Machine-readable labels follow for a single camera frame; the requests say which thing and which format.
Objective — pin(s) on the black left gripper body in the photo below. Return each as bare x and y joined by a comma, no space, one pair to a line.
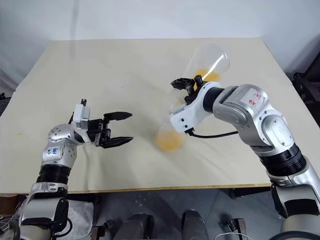
96,127

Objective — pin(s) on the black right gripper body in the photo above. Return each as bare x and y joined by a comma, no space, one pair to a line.
191,96

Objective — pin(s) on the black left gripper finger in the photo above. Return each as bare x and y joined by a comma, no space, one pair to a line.
117,142
117,116

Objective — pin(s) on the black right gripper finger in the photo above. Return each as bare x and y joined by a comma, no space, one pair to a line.
182,83

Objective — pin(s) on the clear cup with orange juice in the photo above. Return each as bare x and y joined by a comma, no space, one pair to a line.
207,60

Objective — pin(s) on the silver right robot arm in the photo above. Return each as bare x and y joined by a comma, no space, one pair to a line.
250,112

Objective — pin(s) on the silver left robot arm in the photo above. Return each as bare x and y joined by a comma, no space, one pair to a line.
60,135

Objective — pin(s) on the clear crumpled plastic bag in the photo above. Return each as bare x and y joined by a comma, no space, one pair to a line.
80,217

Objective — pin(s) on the dark rounded shape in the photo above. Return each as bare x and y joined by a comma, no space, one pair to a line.
139,226
195,225

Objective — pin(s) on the small black background object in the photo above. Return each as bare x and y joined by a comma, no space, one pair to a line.
2,96

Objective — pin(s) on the black background equipment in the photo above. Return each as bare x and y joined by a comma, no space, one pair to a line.
307,80

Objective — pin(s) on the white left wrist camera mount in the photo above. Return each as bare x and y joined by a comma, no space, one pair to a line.
81,116

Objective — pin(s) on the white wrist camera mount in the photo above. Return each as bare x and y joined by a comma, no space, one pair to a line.
81,116
185,117

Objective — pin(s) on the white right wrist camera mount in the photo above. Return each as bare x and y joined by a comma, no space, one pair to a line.
185,117

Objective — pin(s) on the black metal bracket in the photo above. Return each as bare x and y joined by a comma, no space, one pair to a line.
108,228
235,228

